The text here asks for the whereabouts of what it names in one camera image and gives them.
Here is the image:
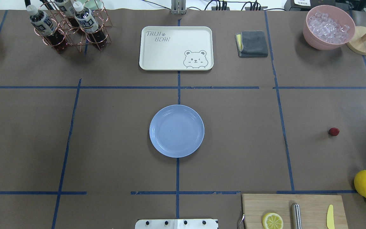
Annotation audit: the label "blue plate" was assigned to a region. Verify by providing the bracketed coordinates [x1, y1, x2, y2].
[149, 105, 205, 158]

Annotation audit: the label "red strawberry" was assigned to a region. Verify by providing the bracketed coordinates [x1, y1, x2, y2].
[328, 127, 340, 136]

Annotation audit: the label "cream bear tray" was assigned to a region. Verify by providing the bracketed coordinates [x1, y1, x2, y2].
[139, 26, 214, 71]

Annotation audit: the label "grey folded cloth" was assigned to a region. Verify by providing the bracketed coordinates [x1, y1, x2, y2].
[235, 31, 268, 58]

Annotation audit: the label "tea bottle right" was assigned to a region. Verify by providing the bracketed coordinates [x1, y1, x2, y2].
[73, 1, 107, 50]

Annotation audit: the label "tea bottle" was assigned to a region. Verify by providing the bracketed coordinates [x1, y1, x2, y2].
[54, 0, 83, 34]
[26, 4, 67, 52]
[73, 1, 107, 50]

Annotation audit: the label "lemon half slice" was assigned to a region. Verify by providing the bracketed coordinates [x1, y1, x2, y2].
[261, 212, 284, 229]

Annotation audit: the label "steel muddler black tip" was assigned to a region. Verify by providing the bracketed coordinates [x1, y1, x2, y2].
[291, 203, 302, 229]

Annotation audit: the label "tea bottle lower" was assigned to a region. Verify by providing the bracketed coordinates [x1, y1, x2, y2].
[54, 0, 83, 34]

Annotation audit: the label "wooden cutting board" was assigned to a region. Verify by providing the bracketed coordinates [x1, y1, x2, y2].
[242, 194, 349, 229]

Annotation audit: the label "tea bottle left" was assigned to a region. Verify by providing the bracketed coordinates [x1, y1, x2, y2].
[26, 4, 67, 52]

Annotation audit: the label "pink bowl of ice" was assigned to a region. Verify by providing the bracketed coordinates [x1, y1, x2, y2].
[303, 5, 356, 50]

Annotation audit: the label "yellow plastic knife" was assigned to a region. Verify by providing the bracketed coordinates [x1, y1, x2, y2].
[326, 204, 335, 229]

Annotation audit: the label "metal camera post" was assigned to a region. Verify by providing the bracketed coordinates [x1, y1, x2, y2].
[171, 0, 187, 15]

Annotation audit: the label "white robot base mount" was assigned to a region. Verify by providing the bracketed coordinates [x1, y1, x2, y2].
[135, 219, 219, 229]

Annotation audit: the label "black cables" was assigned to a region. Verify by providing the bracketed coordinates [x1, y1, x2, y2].
[142, 0, 285, 11]

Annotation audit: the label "copper wire bottle rack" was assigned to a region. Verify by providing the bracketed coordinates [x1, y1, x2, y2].
[35, 0, 113, 51]

